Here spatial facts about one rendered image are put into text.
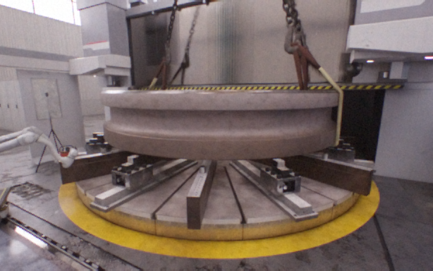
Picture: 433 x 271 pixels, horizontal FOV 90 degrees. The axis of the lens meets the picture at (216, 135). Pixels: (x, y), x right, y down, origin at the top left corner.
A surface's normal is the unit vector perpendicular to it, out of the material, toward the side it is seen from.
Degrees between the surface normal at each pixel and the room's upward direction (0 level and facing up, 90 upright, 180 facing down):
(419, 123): 90
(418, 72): 90
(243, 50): 90
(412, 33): 90
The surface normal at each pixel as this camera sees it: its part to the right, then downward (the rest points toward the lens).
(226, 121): 0.01, 0.19
